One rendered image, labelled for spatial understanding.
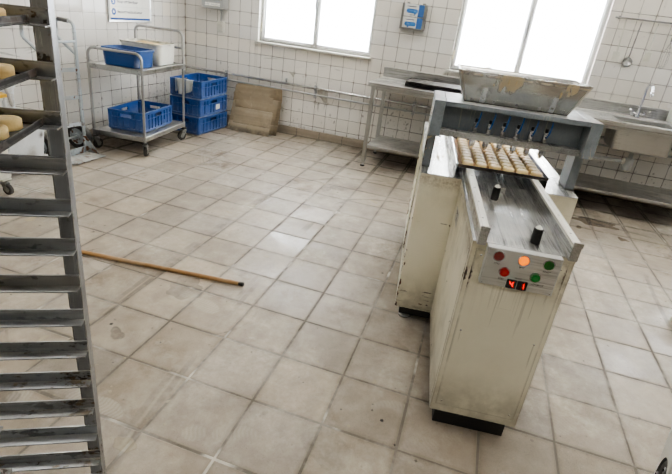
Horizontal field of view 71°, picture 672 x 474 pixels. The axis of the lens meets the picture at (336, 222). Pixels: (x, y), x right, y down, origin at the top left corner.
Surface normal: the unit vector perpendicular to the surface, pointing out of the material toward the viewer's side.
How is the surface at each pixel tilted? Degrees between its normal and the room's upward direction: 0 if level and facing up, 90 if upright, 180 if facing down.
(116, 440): 0
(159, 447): 0
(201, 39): 90
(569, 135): 90
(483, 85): 115
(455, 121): 90
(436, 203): 90
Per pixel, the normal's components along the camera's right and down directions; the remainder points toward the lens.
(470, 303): -0.18, 0.38
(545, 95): -0.22, 0.72
